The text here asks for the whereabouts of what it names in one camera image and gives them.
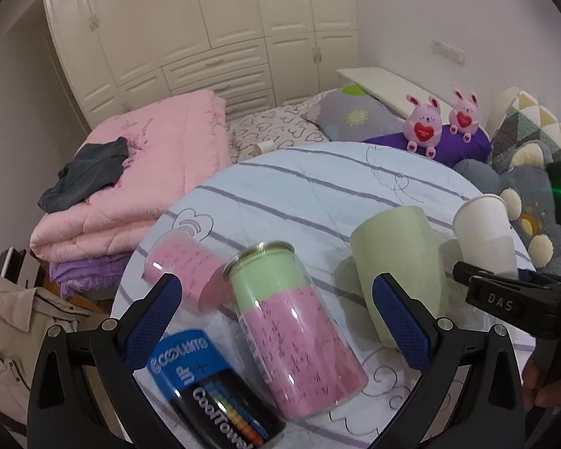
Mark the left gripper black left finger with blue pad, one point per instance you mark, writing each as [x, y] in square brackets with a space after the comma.
[63, 410]

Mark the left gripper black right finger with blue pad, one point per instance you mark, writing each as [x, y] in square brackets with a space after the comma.
[488, 412]

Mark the white paper cup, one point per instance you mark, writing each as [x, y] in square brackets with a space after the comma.
[483, 231]

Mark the pale green plastic cup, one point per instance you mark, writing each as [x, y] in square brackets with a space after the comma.
[400, 242]

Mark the beige jacket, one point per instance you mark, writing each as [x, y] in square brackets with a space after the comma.
[25, 317]

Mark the folded purple blanket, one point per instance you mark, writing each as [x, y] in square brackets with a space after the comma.
[97, 278]

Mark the grey plush toy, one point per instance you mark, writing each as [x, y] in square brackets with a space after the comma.
[521, 180]

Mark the blue black CoolTowel can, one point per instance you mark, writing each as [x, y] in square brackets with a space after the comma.
[209, 395]

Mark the pink green towel canister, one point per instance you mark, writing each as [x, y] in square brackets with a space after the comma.
[305, 362]

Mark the small pink clear canister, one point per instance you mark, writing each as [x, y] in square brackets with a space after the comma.
[198, 269]

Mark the purple cushion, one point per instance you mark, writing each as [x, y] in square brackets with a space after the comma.
[451, 149]

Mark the triangle pattern pillow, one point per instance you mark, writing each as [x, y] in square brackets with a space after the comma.
[517, 119]

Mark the right pink bunny plush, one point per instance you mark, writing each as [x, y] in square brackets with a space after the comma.
[464, 117]

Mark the pink bunny plush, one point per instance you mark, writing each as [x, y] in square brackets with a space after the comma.
[464, 117]
[423, 128]

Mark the left pink bunny plush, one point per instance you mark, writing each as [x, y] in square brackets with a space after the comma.
[423, 128]

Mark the dark grey garment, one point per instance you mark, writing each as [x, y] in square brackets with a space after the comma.
[94, 167]

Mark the striped white table cloth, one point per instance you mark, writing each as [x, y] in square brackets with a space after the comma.
[314, 197]

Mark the folded pink quilt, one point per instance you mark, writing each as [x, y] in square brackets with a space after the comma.
[174, 145]

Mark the white bedside board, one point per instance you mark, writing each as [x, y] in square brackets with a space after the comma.
[390, 89]

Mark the grey flower pillow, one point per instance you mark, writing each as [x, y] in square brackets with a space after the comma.
[350, 114]

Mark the heart pattern bed sheet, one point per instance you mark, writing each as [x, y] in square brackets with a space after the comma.
[284, 126]

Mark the cream white wardrobe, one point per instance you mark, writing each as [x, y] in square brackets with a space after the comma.
[120, 55]

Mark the white wall socket strip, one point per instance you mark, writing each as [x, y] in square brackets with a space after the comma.
[447, 52]

